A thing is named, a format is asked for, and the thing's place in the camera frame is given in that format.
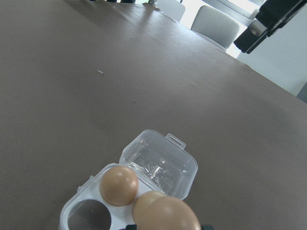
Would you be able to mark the grey office chair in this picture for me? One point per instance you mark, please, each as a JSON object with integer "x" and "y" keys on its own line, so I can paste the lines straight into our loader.
{"x": 216, "y": 25}

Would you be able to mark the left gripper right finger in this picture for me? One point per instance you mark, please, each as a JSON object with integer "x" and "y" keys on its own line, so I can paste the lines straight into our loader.
{"x": 207, "y": 227}

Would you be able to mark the brown egg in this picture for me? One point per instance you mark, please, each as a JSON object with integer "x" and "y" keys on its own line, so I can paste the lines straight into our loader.
{"x": 168, "y": 213}
{"x": 146, "y": 205}
{"x": 119, "y": 186}

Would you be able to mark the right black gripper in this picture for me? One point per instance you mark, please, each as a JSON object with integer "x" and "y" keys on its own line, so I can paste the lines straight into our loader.
{"x": 272, "y": 15}

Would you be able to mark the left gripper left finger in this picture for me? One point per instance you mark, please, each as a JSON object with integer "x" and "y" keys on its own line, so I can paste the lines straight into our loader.
{"x": 131, "y": 227}

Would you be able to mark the clear plastic egg box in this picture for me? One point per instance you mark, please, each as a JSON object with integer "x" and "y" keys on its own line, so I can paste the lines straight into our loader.
{"x": 161, "y": 164}

